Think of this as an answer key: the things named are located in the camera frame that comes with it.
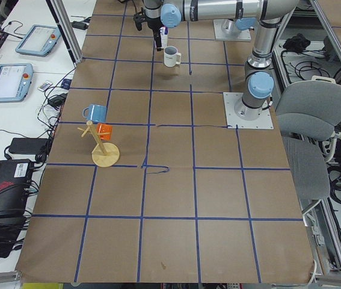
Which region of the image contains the aluminium frame post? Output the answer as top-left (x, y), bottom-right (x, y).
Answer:
top-left (46, 0), bottom-right (83, 64)

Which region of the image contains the teach pendant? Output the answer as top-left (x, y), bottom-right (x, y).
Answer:
top-left (15, 25), bottom-right (61, 57)
top-left (0, 63), bottom-right (34, 103)

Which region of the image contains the upper teach pendant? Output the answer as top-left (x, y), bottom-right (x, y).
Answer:
top-left (15, 25), bottom-right (61, 57)

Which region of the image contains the lower teach pendant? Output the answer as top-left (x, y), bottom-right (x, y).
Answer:
top-left (0, 63), bottom-right (34, 103)

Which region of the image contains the grey office chair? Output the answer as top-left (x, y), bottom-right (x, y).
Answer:
top-left (275, 76), bottom-right (341, 215)

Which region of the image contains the white ribbed mug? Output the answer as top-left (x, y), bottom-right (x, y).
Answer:
top-left (164, 46), bottom-right (182, 67)

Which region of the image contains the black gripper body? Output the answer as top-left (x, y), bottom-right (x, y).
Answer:
top-left (134, 7), bottom-right (162, 32)

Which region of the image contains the yellow wooden stand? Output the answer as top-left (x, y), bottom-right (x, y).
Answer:
top-left (78, 120), bottom-right (120, 167)

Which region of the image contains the black power adapter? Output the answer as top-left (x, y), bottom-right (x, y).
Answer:
top-left (71, 21), bottom-right (88, 30)

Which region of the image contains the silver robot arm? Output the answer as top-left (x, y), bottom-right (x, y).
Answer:
top-left (134, 0), bottom-right (297, 120)

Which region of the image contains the orange plastic scoop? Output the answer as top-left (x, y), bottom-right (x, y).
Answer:
top-left (96, 123), bottom-right (112, 141)

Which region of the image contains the blue white milk carton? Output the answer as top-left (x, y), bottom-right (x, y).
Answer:
top-left (160, 26), bottom-right (168, 49)

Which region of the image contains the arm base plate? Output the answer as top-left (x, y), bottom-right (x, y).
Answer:
top-left (223, 92), bottom-right (274, 129)
top-left (213, 19), bottom-right (251, 42)

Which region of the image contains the blue mug on tree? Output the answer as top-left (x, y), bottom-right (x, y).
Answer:
top-left (82, 104), bottom-right (107, 123)

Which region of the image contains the black power brick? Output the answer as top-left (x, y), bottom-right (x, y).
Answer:
top-left (8, 138), bottom-right (48, 155)

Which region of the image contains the small remote control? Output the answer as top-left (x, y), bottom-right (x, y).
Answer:
top-left (37, 80), bottom-right (53, 92)

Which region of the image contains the black electronics box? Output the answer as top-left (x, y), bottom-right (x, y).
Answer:
top-left (0, 159), bottom-right (34, 226)

